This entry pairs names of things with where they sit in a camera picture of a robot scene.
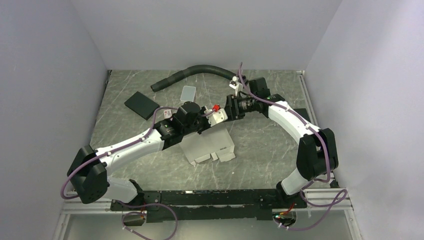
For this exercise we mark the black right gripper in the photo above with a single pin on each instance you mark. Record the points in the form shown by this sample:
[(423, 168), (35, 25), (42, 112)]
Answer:
[(231, 108)]

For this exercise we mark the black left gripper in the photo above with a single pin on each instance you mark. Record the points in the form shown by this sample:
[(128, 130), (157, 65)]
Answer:
[(207, 125)]

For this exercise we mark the white cardboard box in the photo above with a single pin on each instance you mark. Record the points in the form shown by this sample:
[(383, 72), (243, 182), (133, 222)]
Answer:
[(212, 144)]

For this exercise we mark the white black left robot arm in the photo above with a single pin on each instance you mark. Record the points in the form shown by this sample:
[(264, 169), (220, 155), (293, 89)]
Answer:
[(91, 170)]

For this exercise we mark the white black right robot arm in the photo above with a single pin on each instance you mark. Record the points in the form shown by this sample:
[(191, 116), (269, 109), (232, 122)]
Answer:
[(316, 153)]

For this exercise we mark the red white small card box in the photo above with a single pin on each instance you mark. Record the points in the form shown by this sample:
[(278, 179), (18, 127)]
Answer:
[(167, 114)]

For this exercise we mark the black flat rectangular box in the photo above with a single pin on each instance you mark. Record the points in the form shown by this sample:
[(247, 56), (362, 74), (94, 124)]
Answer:
[(141, 105)]

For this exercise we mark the clear white plastic case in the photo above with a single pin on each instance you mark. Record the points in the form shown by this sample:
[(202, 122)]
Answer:
[(188, 94)]

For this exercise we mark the black mounting base rail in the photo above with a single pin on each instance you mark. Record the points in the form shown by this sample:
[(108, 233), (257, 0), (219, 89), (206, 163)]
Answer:
[(259, 204)]

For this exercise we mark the aluminium frame rail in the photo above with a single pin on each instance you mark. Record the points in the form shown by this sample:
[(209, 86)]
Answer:
[(75, 206)]

